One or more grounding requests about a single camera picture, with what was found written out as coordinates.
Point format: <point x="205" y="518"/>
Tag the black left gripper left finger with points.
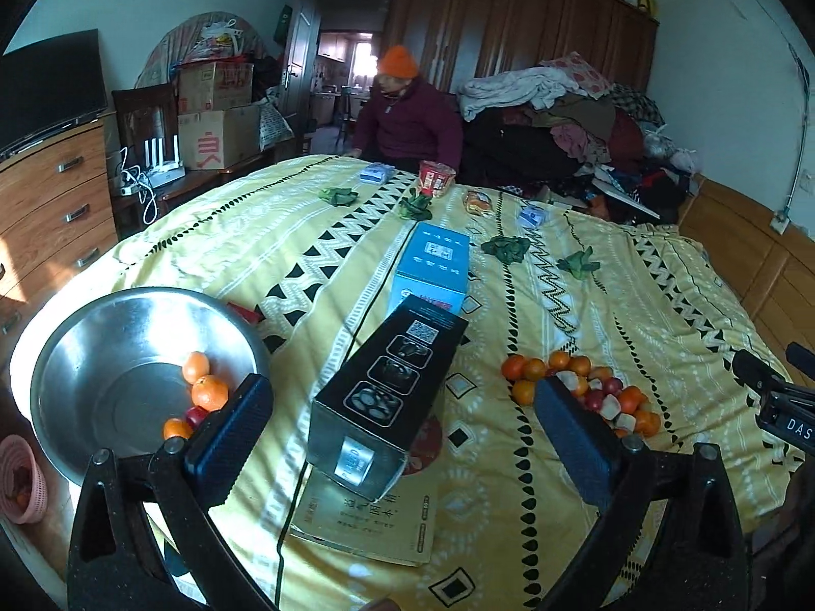
<point x="114" y="561"/>

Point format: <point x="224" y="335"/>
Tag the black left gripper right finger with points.
<point x="698" y="559"/>

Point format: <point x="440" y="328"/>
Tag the red cherry tomato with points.
<point x="195" y="416"/>

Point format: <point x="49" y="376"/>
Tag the white sugarcane piece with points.
<point x="610" y="408"/>

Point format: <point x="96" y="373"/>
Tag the large orange tangerine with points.
<point x="210" y="393"/>

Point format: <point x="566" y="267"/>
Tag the orange kumquat fruit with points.
<point x="195" y="367"/>

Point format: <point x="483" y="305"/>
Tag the pink plastic basket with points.
<point x="24" y="489"/>

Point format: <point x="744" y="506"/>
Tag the steel mixing bowl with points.
<point x="110" y="375"/>

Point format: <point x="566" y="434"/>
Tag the yellow patterned bed sheet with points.
<point x="314" y="250"/>

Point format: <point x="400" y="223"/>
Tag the flat yellow gift box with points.
<point x="398" y="529"/>

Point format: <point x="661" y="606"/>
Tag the black product box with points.
<point x="366" y="418"/>

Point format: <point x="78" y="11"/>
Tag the wooden headboard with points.
<point x="756" y="282"/>

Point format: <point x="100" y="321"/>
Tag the wooden chest of drawers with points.
<point x="57" y="214"/>

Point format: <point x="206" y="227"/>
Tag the white wifi router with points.
<point x="161" y="168"/>

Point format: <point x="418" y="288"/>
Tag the blue green food box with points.
<point x="434" y="266"/>

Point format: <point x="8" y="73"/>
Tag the cardboard box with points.
<point x="218" y="139"/>

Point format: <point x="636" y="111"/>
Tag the pile of clothes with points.
<point x="562" y="128"/>

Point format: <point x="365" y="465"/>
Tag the green leafy vegetable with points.
<point x="415" y="206"/>

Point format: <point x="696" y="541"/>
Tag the red snack packet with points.
<point x="435" y="178"/>

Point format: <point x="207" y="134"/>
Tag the black television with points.
<point x="48" y="85"/>

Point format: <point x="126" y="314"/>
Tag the seated person in maroon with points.
<point x="406" y="120"/>

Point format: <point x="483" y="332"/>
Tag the dark wooden wardrobe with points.
<point x="454" y="41"/>

